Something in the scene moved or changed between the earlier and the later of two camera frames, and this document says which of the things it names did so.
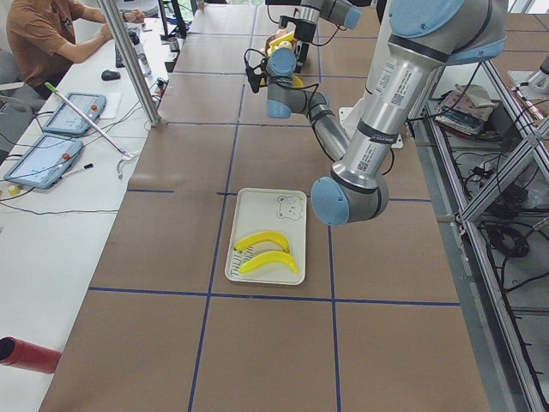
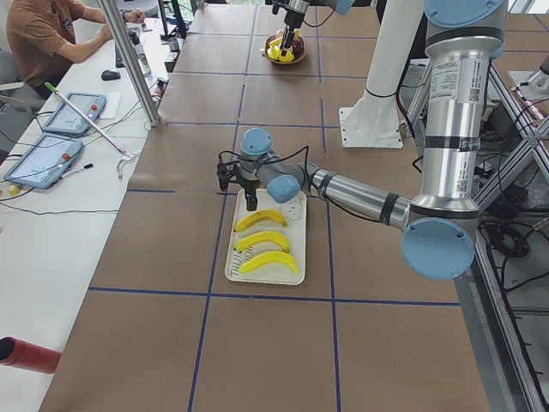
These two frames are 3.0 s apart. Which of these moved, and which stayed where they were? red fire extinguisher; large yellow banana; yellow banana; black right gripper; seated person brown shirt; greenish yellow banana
Moved: large yellow banana; black right gripper
Stayed: yellow banana; seated person brown shirt; red fire extinguisher; greenish yellow banana
